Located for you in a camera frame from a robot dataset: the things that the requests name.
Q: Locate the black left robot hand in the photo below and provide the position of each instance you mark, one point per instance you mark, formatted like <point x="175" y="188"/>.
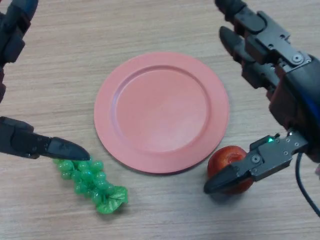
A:
<point x="22" y="142"/>

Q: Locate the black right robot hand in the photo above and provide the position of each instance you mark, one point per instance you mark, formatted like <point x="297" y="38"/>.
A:
<point x="297" y="95"/>

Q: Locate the green grapes bunch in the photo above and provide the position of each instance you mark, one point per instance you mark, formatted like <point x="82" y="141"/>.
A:
<point x="95" y="182"/>

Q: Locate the pink round plate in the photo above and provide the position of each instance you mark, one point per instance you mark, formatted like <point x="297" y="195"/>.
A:
<point x="162" y="112"/>

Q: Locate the red apple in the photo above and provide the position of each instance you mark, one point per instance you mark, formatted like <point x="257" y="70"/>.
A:
<point x="222" y="160"/>

